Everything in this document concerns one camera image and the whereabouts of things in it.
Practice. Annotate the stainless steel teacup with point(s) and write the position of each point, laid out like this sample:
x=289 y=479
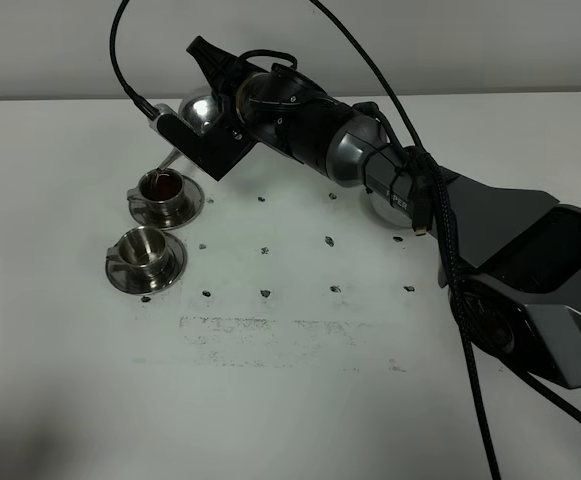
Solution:
x=142 y=249
x=160 y=191

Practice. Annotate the stainless steel saucer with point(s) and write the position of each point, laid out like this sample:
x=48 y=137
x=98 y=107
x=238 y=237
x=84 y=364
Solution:
x=136 y=282
x=173 y=213

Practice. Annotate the stainless steel teapot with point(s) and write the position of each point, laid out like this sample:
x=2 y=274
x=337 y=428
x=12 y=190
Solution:
x=200 y=112

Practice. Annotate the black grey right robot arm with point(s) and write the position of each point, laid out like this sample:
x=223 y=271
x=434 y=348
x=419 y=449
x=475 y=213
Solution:
x=519 y=251

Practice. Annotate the far stainless steel saucer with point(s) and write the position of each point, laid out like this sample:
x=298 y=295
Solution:
x=173 y=213

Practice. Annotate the round steel teapot coaster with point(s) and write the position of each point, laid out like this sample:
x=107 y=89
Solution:
x=386 y=213

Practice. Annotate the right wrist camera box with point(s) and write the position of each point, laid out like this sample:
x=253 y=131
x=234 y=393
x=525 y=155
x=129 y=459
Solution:
x=216 y=151

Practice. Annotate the near stainless steel teacup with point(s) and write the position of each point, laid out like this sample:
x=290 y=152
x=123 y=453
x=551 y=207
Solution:
x=142 y=249

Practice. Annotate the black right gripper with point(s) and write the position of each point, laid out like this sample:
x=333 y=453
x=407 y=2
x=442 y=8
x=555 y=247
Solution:
x=280 y=108

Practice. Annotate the near stainless steel saucer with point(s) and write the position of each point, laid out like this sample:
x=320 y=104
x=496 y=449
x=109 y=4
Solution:
x=136 y=282

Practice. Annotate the far stainless steel teacup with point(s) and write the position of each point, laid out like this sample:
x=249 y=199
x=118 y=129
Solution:
x=160 y=191

